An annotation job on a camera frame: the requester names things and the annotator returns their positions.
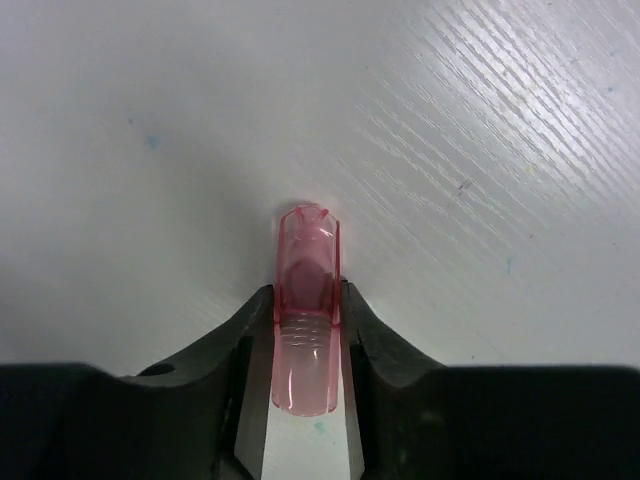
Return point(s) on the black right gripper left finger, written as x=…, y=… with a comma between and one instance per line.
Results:
x=201, y=413

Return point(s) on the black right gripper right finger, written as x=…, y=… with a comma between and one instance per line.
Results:
x=411, y=417

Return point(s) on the pink translucent pen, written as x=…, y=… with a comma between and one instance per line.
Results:
x=306, y=314

